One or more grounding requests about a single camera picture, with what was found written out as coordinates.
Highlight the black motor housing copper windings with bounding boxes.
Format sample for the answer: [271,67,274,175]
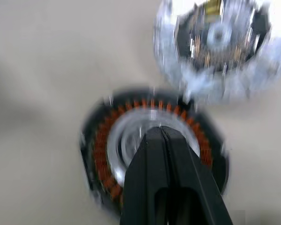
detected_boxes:
[78,86,231,213]

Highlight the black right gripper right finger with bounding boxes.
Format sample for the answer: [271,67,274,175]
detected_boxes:
[162,126,234,225]

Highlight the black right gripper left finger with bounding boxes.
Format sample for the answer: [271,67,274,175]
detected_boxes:
[119,126,171,225]

